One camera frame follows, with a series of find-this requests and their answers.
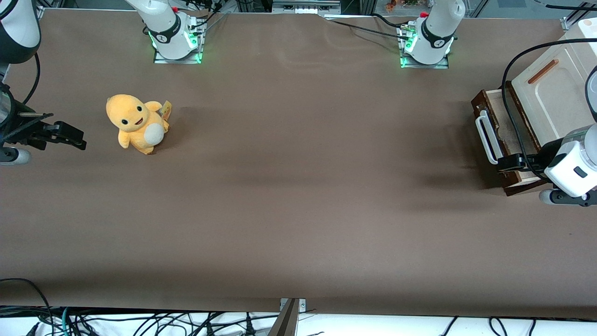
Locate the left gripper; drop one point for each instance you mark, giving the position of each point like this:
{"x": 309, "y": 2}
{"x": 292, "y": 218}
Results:
{"x": 547, "y": 152}

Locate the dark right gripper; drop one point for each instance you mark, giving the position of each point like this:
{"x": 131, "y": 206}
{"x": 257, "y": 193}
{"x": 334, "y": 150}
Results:
{"x": 18, "y": 129}

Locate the dark wood drawer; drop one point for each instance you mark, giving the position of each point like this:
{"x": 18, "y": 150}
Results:
{"x": 499, "y": 116}

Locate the beige drawer cabinet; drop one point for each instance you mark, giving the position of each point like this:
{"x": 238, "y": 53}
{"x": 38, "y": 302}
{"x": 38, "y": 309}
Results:
{"x": 555, "y": 93}

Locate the yellow plush toy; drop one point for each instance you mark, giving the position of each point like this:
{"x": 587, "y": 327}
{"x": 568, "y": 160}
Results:
{"x": 135, "y": 123}

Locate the yellow plush hang tag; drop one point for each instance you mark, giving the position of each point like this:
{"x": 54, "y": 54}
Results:
{"x": 166, "y": 108}

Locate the small orange object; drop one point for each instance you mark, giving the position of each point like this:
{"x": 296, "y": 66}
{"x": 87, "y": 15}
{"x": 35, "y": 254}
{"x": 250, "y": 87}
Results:
{"x": 390, "y": 5}

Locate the brown table cover sheet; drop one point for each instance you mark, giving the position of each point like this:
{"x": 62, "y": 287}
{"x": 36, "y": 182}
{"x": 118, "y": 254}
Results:
{"x": 298, "y": 186}

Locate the grey electronic device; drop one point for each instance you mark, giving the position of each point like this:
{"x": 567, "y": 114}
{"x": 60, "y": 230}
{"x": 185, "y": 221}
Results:
{"x": 305, "y": 5}

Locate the dark angled beam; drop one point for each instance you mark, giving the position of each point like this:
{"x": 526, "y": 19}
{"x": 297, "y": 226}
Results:
{"x": 284, "y": 322}

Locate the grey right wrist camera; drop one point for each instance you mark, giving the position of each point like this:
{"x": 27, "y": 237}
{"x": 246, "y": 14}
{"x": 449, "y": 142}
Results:
{"x": 14, "y": 156}

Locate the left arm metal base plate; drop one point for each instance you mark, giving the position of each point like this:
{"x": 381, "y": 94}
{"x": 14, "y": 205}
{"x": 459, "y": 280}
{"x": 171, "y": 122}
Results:
{"x": 440, "y": 65}

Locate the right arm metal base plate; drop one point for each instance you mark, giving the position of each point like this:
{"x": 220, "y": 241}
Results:
{"x": 161, "y": 59}

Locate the aluminium frame profile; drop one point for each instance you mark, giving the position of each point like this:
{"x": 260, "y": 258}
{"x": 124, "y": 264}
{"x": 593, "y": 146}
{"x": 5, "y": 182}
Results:
{"x": 578, "y": 16}

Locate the grey metal bracket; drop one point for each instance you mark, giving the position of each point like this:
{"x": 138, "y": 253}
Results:
{"x": 302, "y": 304}

